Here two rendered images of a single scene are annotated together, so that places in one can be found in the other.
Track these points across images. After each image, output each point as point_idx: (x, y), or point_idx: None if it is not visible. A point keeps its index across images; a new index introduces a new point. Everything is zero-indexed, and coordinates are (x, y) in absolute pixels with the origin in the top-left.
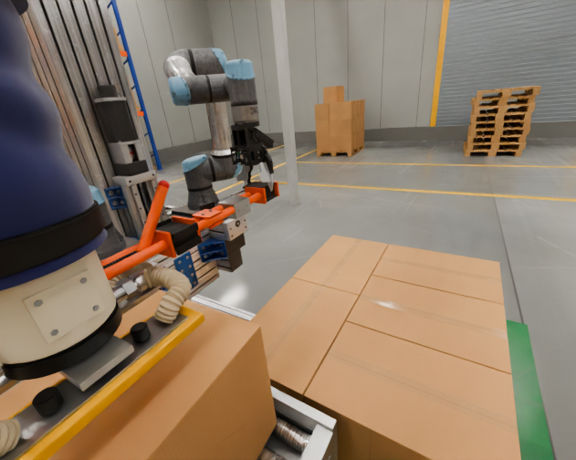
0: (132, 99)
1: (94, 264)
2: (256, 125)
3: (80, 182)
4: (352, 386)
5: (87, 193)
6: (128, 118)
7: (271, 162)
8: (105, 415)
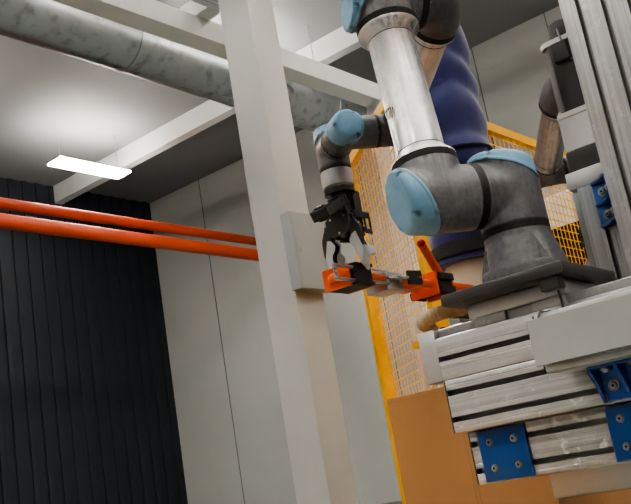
0: (563, 18)
1: None
2: (328, 199)
3: (430, 237)
4: None
5: (432, 242)
6: (551, 81)
7: (323, 244)
8: None
